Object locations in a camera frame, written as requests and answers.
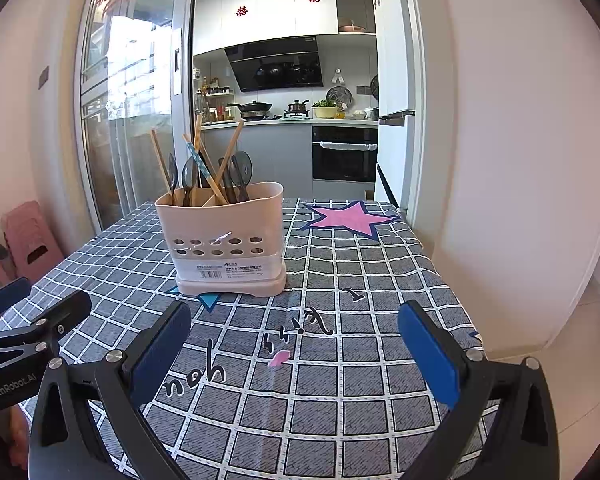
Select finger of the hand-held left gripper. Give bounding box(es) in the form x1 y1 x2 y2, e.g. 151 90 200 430
0 276 33 321
0 289 93 358

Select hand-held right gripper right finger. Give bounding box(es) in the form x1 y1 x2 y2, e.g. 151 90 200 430
397 300 573 480

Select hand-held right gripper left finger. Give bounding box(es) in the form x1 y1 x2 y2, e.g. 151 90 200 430
28 300 193 480

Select beige plastic utensil holder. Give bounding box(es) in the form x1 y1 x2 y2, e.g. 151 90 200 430
154 181 287 297

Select dark translucent spoon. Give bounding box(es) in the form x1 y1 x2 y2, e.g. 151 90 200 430
181 156 201 207
167 152 180 206
229 150 253 203
217 157 238 204

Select person's left hand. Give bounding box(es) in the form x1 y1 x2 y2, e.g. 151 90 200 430
0 406 30 461

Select grey checked star tablecloth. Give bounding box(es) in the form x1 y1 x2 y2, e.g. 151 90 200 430
0 197 486 480

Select glass sliding door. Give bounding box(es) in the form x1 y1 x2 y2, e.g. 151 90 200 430
75 0 201 231

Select black built-in oven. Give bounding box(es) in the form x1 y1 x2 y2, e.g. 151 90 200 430
311 126 379 183

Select grey kitchen base cabinets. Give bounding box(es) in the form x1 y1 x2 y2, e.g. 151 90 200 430
197 117 379 200

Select spice rack with bottles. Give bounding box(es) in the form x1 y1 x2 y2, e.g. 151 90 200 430
194 67 236 125

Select black wok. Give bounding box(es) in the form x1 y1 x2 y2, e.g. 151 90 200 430
227 100 274 121

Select green bowl of vegetables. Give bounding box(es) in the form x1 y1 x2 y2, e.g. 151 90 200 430
311 99 341 120

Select round hanging strainer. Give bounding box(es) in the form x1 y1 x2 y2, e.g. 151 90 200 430
326 86 353 108

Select black range hood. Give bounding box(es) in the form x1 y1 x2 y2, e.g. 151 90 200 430
224 36 325 93

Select white refrigerator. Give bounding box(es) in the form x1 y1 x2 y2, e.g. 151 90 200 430
372 0 417 211

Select white wall cabinets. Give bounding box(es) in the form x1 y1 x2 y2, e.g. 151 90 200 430
194 0 377 56

